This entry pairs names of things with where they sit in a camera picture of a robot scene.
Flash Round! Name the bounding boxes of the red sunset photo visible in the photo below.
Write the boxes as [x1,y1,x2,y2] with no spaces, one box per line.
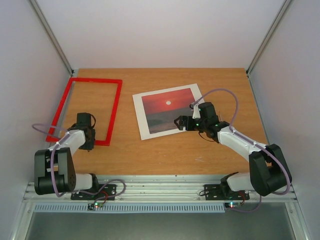
[141,88,195,134]

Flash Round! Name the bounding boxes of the white mat board with glass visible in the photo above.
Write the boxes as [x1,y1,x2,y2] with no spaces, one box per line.
[132,83,202,140]

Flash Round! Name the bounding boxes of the red picture frame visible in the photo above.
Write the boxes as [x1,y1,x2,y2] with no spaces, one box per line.
[45,77,124,147]

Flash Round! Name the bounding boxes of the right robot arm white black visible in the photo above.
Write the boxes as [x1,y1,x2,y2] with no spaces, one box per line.
[174,102,292,198]

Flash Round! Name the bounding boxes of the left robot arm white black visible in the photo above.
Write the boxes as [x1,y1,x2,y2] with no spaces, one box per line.
[34,112,101,199]

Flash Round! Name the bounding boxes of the left small circuit board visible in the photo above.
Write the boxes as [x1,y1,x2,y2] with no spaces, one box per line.
[87,202,104,211]

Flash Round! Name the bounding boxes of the small circuit board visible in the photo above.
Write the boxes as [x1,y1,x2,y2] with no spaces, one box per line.
[224,201,244,209]
[87,202,104,211]

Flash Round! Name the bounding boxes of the right small circuit board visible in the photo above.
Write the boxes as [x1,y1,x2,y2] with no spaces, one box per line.
[224,201,244,209]

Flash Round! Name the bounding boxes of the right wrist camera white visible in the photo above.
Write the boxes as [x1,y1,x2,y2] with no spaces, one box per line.
[189,103,201,119]

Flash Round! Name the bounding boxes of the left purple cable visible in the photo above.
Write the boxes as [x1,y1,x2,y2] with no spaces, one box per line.
[32,123,127,201]

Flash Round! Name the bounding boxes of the purple cable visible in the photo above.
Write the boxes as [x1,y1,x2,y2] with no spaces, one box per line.
[191,88,293,213]
[32,123,127,201]

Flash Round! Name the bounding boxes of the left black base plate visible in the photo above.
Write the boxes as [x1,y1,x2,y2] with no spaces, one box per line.
[70,184,117,201]

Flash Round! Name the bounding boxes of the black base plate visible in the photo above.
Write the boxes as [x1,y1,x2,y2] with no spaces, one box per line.
[70,184,117,201]
[199,184,250,201]

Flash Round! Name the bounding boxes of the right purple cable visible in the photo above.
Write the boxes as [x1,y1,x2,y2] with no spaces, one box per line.
[191,88,293,213]

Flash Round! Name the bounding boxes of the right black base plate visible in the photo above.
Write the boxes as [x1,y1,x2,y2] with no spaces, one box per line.
[199,184,250,201]

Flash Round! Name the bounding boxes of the aluminium front rail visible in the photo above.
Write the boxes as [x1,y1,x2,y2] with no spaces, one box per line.
[23,174,298,203]

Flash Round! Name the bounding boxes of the grey slotted cable duct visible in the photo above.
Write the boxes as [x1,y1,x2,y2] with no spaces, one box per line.
[33,202,225,214]

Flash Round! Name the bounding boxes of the right aluminium corner post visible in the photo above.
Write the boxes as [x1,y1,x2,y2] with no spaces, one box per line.
[245,0,293,78]

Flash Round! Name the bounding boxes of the aluminium corner post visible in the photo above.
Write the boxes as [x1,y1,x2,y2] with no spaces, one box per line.
[245,0,293,78]
[27,0,74,77]

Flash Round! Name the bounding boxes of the left aluminium corner post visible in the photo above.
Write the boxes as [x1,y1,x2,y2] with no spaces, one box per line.
[27,0,74,77]

